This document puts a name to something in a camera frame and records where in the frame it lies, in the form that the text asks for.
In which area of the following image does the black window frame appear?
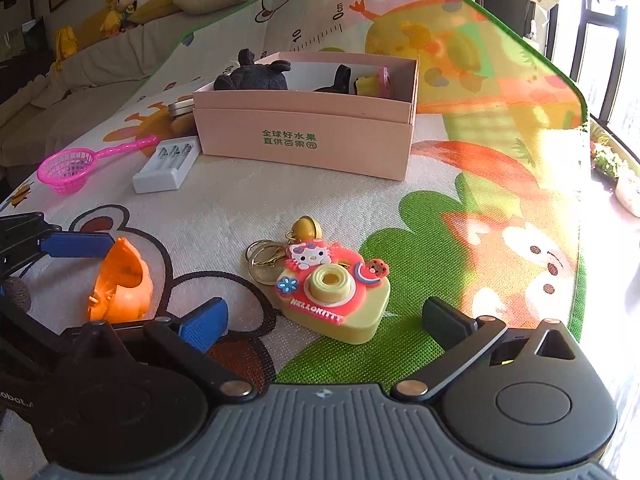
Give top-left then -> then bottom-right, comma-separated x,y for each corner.
545,0 -> 640,161

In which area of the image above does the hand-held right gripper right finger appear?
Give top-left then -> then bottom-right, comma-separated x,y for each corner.
391,299 -> 579,404

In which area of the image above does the printed cartoon play mat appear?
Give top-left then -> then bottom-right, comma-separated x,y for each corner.
0,0 -> 589,461

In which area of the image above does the grey covered sofa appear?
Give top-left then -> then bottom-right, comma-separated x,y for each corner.
0,0 -> 301,171

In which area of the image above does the pink cardboard box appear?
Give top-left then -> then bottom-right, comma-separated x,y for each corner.
192,50 -> 420,182

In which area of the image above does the white planter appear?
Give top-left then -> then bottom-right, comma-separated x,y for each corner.
614,172 -> 640,219

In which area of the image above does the orange plastic toy shell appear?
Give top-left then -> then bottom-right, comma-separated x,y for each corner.
87,237 -> 155,325

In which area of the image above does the yellow cushion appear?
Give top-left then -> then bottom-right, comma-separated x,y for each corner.
80,10 -> 109,41
127,0 -> 179,24

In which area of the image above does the white battery case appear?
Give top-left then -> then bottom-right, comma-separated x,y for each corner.
132,135 -> 199,195

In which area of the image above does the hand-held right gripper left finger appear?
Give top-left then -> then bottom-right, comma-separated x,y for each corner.
74,296 -> 257,404

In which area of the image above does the black luggage tag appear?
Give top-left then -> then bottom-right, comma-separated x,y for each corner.
312,64 -> 359,95

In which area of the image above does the yellow camera keychain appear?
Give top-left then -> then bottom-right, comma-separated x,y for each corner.
244,216 -> 392,346

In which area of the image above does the small yellow plush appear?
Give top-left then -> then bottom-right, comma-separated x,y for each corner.
52,27 -> 78,64

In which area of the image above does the pink toy strainer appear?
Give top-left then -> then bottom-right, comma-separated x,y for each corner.
37,135 -> 159,195

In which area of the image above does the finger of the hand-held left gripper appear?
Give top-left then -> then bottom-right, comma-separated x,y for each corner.
0,212 -> 114,282
0,282 -> 76,368

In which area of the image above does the yellow chick costume doll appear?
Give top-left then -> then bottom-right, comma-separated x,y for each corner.
99,0 -> 138,37

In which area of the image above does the black plush cat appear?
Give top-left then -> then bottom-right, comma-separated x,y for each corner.
214,49 -> 292,94

